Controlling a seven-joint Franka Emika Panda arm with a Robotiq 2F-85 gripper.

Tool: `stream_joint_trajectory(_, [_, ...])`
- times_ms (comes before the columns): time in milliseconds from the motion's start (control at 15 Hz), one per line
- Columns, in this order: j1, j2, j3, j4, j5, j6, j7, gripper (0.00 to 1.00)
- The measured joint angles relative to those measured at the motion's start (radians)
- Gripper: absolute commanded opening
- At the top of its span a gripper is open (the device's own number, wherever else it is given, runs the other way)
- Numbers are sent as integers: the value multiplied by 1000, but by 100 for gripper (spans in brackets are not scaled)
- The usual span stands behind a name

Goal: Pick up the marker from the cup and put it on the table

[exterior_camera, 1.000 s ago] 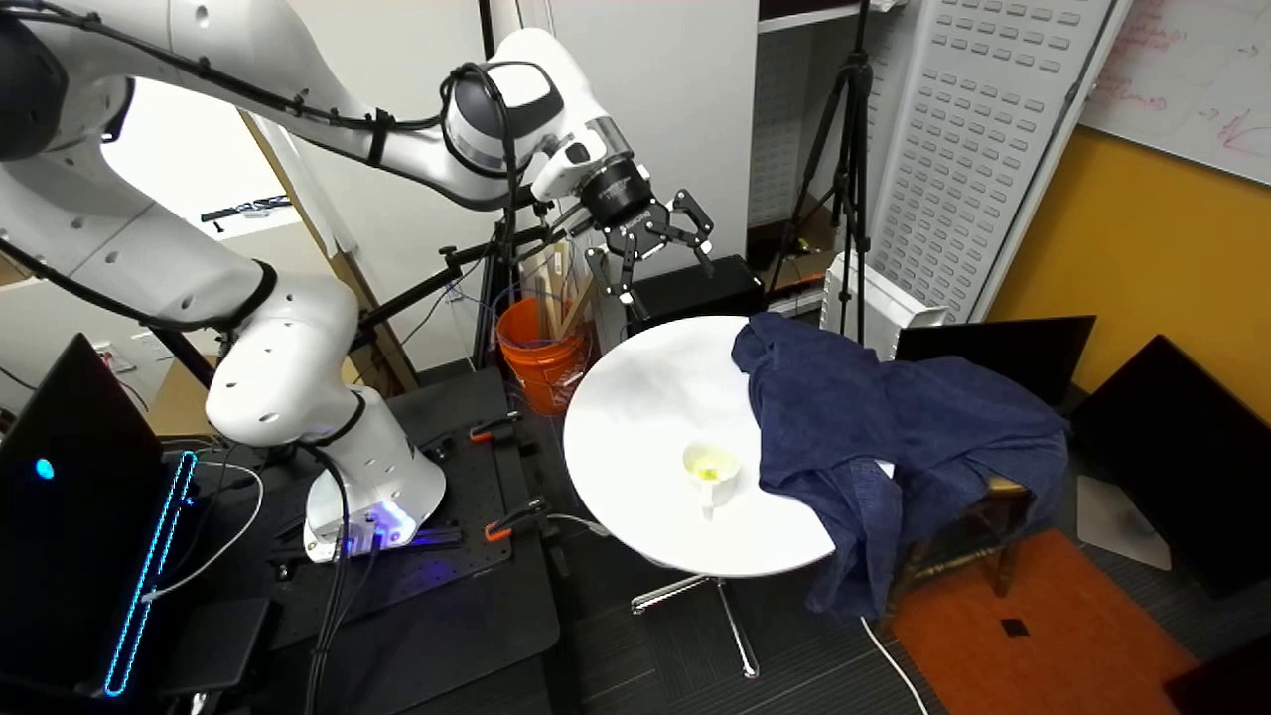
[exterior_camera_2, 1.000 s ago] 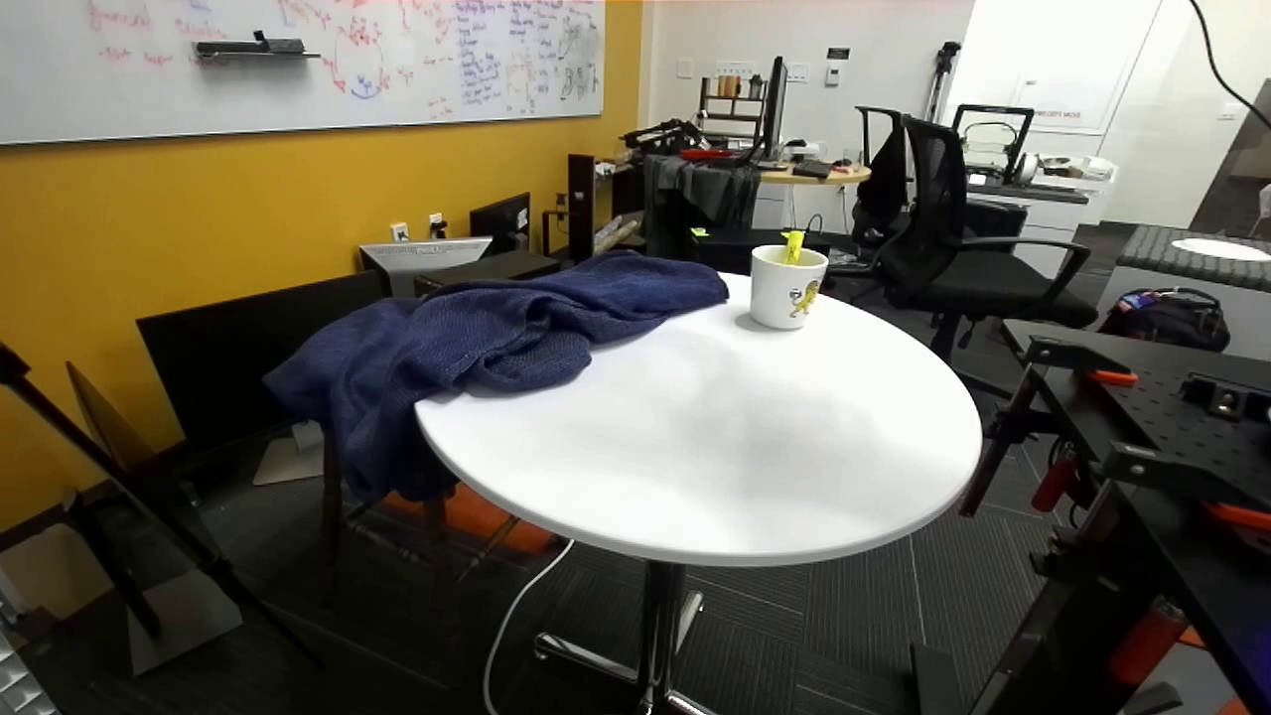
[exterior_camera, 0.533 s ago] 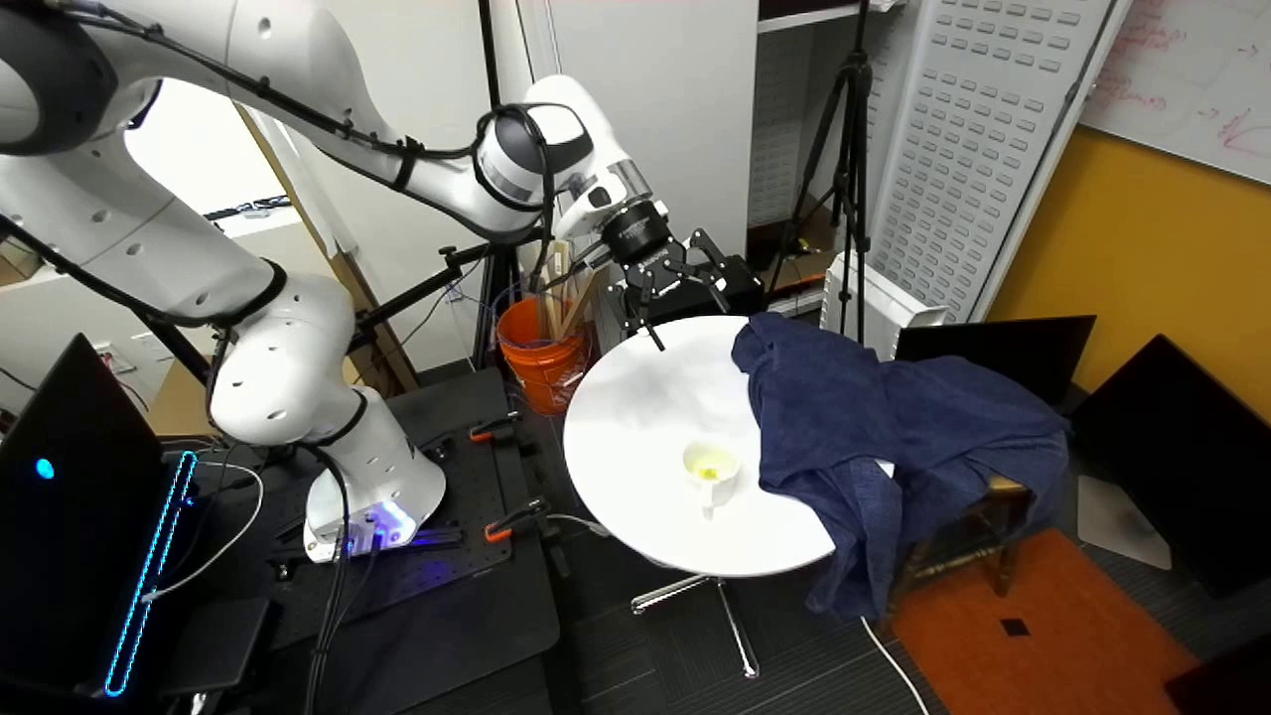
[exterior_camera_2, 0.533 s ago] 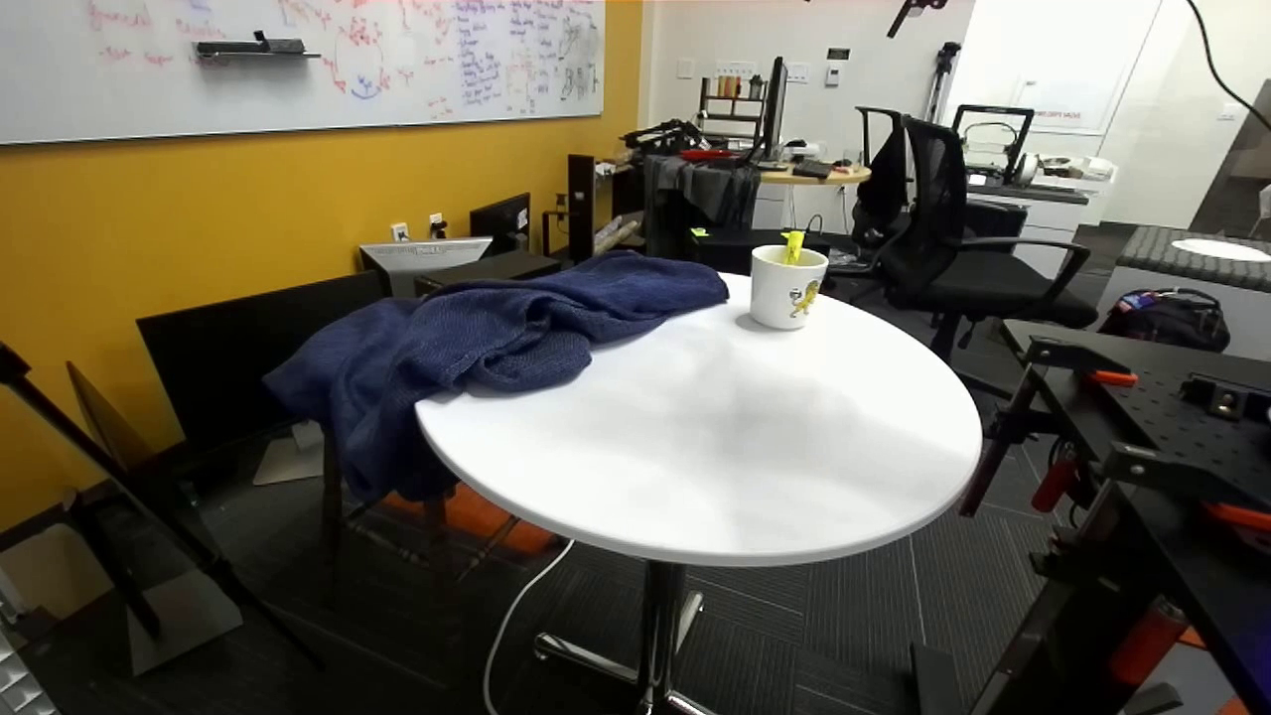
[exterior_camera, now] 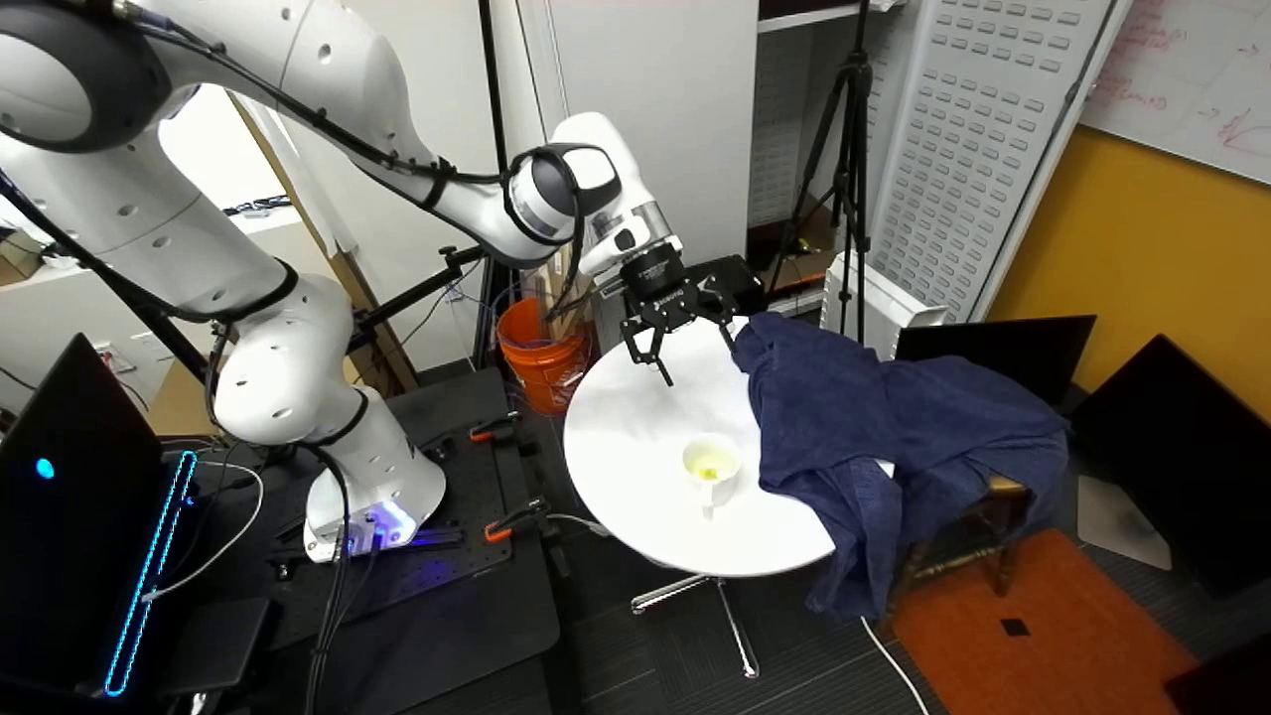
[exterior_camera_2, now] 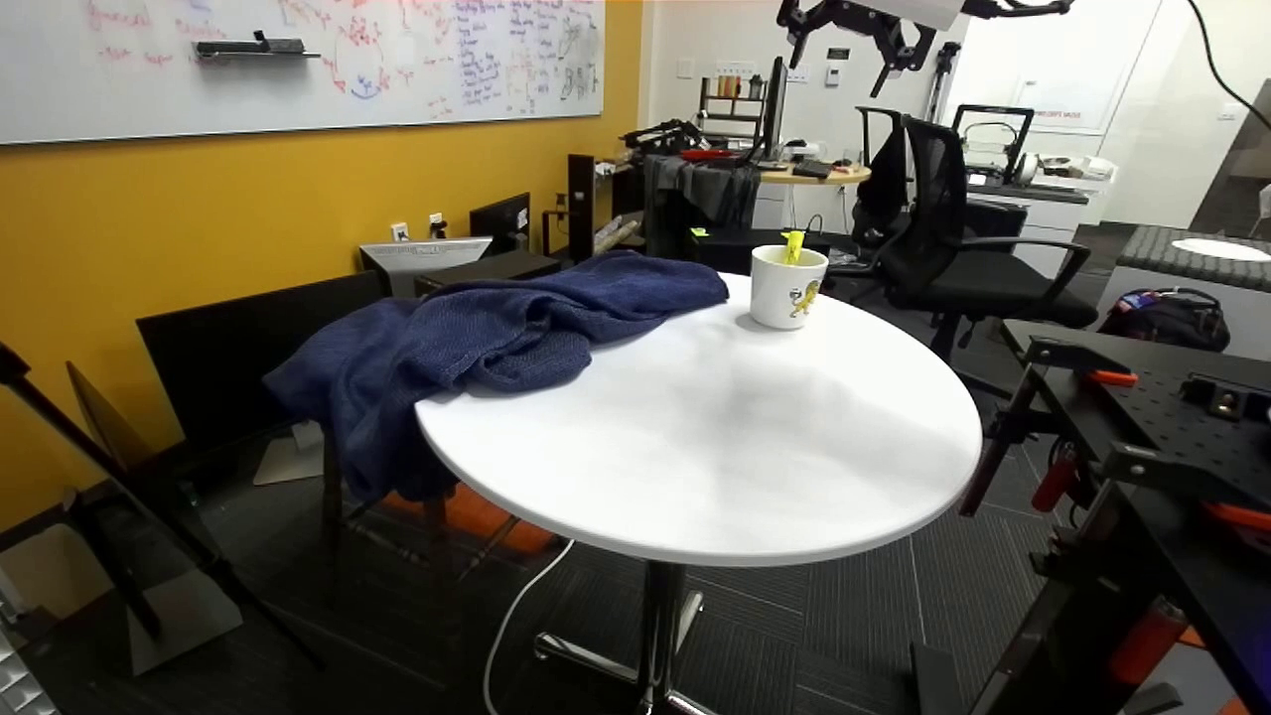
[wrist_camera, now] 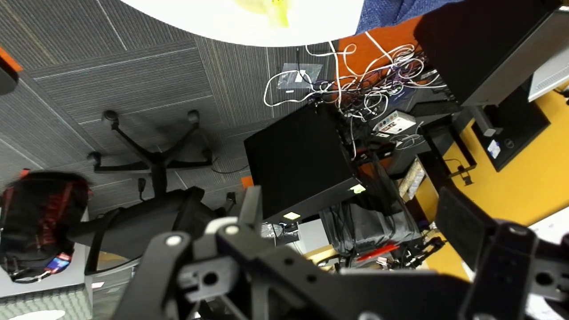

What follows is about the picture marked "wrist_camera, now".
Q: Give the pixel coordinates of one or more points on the large black flat panel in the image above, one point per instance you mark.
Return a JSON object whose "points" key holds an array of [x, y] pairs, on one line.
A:
{"points": [[473, 41]]}

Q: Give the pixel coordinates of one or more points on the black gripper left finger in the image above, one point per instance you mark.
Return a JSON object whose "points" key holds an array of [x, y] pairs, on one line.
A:
{"points": [[165, 266]]}

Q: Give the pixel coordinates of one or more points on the black and red backpack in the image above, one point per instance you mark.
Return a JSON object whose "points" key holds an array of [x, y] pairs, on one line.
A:
{"points": [[40, 218]]}

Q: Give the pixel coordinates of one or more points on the orange floor mat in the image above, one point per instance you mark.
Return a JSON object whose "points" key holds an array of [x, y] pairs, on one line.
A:
{"points": [[361, 53]]}

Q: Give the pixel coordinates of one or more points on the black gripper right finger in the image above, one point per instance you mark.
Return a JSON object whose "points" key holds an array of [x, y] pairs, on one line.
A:
{"points": [[503, 259]]}

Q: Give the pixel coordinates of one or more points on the dark blue cloth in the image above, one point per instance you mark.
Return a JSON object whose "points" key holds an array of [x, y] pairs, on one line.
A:
{"points": [[396, 10]]}

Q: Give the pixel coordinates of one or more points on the yellow-green marker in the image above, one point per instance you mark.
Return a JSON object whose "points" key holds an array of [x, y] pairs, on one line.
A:
{"points": [[277, 14]]}

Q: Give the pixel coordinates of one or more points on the black power adapter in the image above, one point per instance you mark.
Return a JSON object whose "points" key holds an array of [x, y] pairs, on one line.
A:
{"points": [[298, 76]]}

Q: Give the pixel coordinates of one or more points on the grey fabric bag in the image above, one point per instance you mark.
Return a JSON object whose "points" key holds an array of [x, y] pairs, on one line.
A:
{"points": [[366, 224]]}

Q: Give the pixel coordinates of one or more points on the black monitor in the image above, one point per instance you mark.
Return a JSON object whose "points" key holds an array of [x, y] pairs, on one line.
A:
{"points": [[295, 160]]}

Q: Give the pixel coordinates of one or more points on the black office chair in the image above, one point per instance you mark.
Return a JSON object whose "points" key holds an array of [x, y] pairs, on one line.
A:
{"points": [[152, 165]]}

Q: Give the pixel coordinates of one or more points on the black monitor stand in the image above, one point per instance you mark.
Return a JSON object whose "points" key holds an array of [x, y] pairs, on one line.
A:
{"points": [[515, 129]]}

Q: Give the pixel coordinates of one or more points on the white power strip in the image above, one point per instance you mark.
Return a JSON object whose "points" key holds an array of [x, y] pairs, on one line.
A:
{"points": [[393, 122]]}

